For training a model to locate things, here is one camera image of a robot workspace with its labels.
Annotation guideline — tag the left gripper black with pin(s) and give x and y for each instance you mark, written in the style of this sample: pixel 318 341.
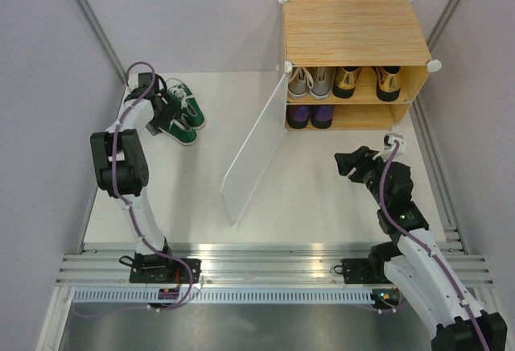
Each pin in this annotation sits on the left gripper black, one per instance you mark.
pixel 172 111

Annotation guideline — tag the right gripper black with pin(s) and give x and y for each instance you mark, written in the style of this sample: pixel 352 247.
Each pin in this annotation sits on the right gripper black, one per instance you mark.
pixel 360 158

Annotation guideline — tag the green sneaker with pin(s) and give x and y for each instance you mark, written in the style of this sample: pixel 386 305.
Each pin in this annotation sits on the green sneaker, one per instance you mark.
pixel 180 131
pixel 182 96

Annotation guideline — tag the purple loafer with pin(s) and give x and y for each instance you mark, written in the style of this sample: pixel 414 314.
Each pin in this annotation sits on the purple loafer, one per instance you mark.
pixel 321 116
pixel 298 116

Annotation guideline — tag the grey sneaker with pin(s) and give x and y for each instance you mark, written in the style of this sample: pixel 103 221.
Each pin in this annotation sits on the grey sneaker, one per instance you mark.
pixel 300 82
pixel 321 82

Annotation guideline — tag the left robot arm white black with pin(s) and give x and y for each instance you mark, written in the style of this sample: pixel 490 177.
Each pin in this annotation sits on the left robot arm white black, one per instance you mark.
pixel 122 171

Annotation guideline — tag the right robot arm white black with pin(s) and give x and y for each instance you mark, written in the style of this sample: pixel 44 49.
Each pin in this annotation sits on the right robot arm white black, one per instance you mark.
pixel 412 261

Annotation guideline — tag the white cabinet door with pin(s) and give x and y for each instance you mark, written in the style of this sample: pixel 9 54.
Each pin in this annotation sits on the white cabinet door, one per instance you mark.
pixel 251 161

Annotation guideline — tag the wooden shoe cabinet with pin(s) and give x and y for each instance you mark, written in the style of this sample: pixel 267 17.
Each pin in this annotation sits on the wooden shoe cabinet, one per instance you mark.
pixel 357 33

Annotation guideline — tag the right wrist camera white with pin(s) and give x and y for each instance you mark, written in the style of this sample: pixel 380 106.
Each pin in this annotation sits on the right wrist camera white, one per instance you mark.
pixel 394 145

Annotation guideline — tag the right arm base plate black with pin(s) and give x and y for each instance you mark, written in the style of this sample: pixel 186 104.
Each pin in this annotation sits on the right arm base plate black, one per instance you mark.
pixel 358 271

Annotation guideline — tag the white slotted cable duct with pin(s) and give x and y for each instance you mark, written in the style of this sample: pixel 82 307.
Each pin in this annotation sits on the white slotted cable duct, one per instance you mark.
pixel 140 295

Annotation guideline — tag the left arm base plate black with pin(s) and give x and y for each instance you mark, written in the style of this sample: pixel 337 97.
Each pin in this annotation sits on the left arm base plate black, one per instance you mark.
pixel 152 269

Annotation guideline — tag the aluminium mounting rail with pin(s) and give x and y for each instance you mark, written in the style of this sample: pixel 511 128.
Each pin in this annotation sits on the aluminium mounting rail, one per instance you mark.
pixel 223 265

